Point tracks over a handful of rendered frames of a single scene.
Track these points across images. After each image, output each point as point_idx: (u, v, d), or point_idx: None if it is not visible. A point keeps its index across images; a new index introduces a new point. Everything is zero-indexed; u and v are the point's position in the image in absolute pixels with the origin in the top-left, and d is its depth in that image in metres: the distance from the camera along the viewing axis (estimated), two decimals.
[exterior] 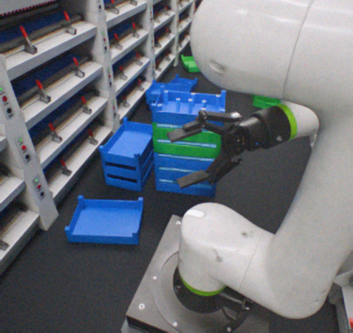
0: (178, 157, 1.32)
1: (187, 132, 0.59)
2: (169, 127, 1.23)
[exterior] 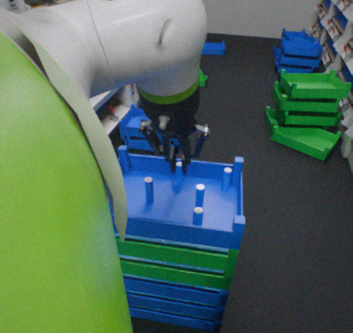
0: (153, 279, 0.70)
1: None
2: (130, 238, 0.61)
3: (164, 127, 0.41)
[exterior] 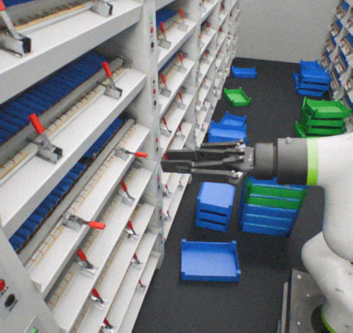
0: (265, 207, 1.59)
1: (183, 151, 0.65)
2: (262, 186, 1.50)
3: (287, 184, 0.60)
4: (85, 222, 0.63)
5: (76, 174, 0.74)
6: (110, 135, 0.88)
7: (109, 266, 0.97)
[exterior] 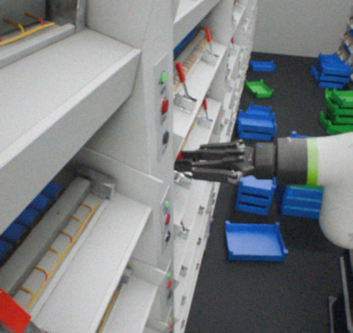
0: (307, 189, 1.61)
1: (182, 152, 0.65)
2: None
3: (287, 184, 0.60)
4: None
5: None
6: None
7: None
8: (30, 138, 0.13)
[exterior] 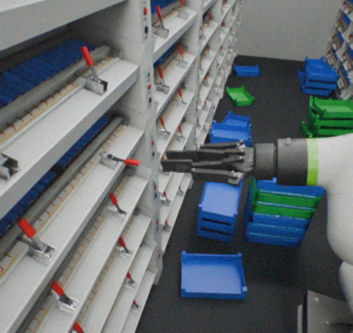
0: (273, 216, 1.44)
1: (183, 152, 0.65)
2: (270, 193, 1.36)
3: (287, 185, 0.60)
4: (34, 239, 0.48)
5: (43, 184, 0.59)
6: (92, 136, 0.73)
7: (96, 291, 0.83)
8: None
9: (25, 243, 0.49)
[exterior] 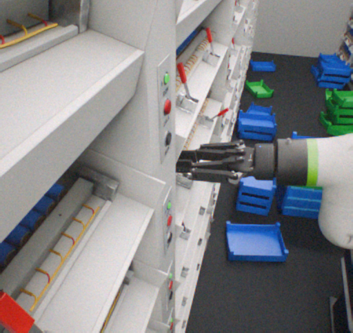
0: (307, 189, 1.61)
1: (183, 152, 0.65)
2: None
3: (287, 185, 0.60)
4: None
5: None
6: None
7: None
8: (35, 141, 0.13)
9: (177, 172, 0.66)
